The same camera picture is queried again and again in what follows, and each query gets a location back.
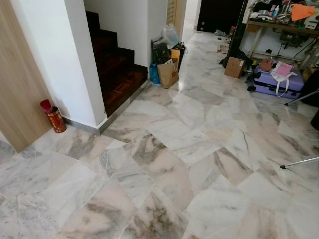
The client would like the silver tripod leg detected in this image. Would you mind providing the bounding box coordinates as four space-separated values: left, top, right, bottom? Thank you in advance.
285 90 319 107
280 157 319 170

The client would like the black bulky object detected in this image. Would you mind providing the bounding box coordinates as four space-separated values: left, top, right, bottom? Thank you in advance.
301 69 319 131

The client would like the white tote bag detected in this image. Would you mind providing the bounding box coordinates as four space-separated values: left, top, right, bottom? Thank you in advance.
272 70 301 97

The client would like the pink paper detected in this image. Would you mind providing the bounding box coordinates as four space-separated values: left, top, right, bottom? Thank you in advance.
274 61 295 77

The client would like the purple suitcase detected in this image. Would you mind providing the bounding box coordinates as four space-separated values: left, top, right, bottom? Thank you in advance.
247 65 306 99

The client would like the small maroon bag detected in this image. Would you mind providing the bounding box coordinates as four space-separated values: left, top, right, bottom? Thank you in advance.
259 57 275 72

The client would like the small plain cardboard box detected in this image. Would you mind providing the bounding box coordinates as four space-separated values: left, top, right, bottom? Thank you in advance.
224 56 246 79

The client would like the cluttered work table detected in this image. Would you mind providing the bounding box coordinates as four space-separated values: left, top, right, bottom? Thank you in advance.
238 0 319 66

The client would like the orange cloth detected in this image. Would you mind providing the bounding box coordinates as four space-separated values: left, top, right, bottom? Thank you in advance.
291 3 317 22

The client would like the printed paper sheet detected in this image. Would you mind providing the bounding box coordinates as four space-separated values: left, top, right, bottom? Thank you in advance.
216 44 230 55

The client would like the dark brown cabinet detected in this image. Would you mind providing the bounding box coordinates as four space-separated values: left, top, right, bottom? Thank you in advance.
197 0 246 33

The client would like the brown paper bag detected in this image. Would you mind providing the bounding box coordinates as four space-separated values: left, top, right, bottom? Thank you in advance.
157 59 180 90

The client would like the blue bag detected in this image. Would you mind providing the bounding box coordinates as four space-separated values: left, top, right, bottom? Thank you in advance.
149 62 161 86

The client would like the clear plastic bag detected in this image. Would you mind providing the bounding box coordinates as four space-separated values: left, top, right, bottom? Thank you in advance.
161 23 179 48

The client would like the black bag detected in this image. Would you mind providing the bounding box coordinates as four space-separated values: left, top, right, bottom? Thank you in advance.
152 42 173 65

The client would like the dark wooden staircase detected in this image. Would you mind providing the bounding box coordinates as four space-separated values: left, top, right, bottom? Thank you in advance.
85 11 150 118

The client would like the red gold cylindrical tin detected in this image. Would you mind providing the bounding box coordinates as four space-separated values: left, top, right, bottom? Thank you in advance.
40 99 67 133

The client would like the light wooden panel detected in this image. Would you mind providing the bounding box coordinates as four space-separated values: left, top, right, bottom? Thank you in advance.
0 0 53 153

